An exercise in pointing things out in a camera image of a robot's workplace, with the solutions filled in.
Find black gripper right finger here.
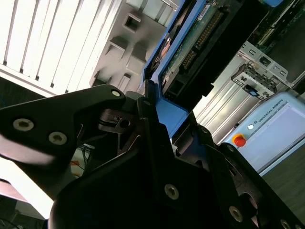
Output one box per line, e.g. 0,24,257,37
173,113,305,229

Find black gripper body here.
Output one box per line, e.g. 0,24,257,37
47,147,227,229

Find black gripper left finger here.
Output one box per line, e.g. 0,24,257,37
0,84,184,203

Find hard disk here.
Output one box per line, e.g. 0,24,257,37
142,0,271,156

